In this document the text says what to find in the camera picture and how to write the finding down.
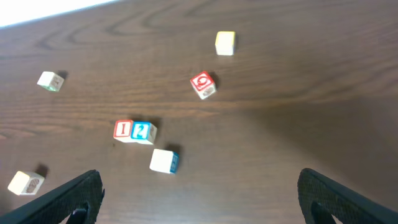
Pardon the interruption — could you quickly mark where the blue number 2 block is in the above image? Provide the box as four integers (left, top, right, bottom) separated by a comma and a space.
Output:
131, 121, 157, 145

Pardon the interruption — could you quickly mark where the yellow number 2 block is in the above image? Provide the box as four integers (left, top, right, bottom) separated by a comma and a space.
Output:
7, 171, 45, 195

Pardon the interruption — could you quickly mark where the yellow far block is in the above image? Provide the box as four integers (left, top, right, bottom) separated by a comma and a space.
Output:
215, 31, 236, 56

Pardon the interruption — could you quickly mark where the green letter R block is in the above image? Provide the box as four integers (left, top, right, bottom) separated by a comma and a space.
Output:
37, 72, 65, 92

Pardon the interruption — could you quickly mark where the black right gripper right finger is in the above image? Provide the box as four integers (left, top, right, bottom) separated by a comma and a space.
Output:
297, 168, 397, 224

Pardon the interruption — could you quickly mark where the white blue-sided block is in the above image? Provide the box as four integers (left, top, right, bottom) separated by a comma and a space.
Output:
149, 149, 179, 174

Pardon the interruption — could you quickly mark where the red letter I block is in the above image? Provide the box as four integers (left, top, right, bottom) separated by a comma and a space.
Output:
113, 119, 134, 143

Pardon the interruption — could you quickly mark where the red letter Q block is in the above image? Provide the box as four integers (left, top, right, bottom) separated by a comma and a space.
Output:
190, 71, 216, 100

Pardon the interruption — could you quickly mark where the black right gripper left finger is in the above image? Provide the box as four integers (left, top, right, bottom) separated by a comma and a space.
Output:
1, 170, 104, 224

